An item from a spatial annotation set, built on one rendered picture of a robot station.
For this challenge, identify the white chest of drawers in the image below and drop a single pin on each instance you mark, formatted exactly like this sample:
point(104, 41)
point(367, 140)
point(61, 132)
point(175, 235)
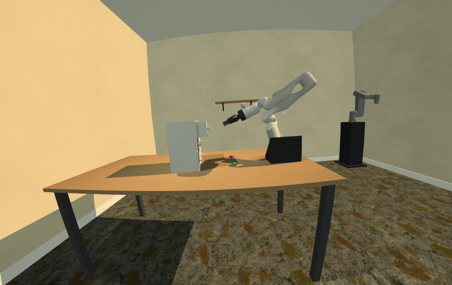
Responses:
point(182, 146)

